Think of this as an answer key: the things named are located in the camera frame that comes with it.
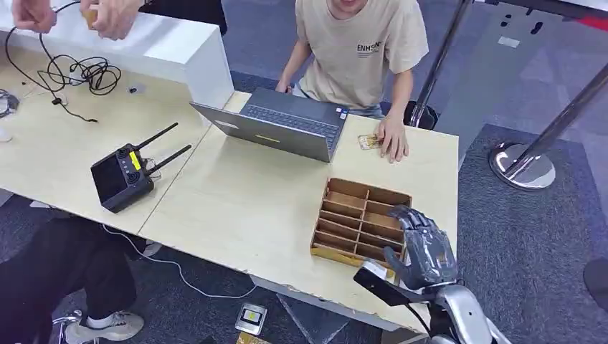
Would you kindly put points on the steel stanchion pole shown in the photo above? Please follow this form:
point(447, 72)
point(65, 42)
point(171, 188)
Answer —
point(439, 59)

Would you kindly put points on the yellow printed packet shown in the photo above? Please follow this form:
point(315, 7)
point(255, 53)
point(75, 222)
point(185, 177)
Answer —
point(252, 339)

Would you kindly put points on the person's right hand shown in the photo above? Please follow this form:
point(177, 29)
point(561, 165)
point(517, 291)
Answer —
point(34, 14)
point(284, 87)

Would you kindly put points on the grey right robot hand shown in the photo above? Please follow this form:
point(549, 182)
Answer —
point(427, 256)

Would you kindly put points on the person's left hand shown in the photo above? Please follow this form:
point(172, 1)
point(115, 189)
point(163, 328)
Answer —
point(116, 19)
point(394, 140)

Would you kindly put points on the steel floor socket box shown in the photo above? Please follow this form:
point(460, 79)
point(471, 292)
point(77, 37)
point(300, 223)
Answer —
point(251, 319)

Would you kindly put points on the dark round object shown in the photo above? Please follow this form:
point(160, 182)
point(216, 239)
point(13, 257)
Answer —
point(597, 285)

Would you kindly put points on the grey laptop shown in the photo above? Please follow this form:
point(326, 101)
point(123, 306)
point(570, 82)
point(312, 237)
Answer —
point(280, 133)

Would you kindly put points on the wooden compartment card box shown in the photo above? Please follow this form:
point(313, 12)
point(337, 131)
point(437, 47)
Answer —
point(351, 223)

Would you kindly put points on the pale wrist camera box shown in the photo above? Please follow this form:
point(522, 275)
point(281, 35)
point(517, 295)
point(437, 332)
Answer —
point(377, 280)

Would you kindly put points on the grey desk leg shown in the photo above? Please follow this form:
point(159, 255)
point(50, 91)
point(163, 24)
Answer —
point(313, 320)

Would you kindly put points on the clear plastic item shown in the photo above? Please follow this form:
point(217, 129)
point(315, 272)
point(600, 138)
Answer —
point(5, 102)

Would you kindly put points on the white counter block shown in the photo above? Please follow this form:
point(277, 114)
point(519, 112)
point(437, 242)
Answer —
point(180, 50)

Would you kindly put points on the chrome chair base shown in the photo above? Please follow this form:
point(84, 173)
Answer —
point(66, 325)

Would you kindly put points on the person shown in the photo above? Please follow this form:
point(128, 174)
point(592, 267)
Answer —
point(62, 266)
point(356, 57)
point(190, 12)

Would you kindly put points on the black controller with two antennas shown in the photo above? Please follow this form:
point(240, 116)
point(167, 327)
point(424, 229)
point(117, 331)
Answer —
point(118, 181)

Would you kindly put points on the white sneaker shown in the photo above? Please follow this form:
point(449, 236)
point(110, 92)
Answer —
point(114, 326)

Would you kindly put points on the small brown cardboard piece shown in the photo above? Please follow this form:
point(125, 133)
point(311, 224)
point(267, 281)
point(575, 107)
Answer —
point(89, 18)

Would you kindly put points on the white floor label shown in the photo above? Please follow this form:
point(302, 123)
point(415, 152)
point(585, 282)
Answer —
point(508, 42)

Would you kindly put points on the steel stanchion with round base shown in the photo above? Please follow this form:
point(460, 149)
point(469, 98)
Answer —
point(522, 166)

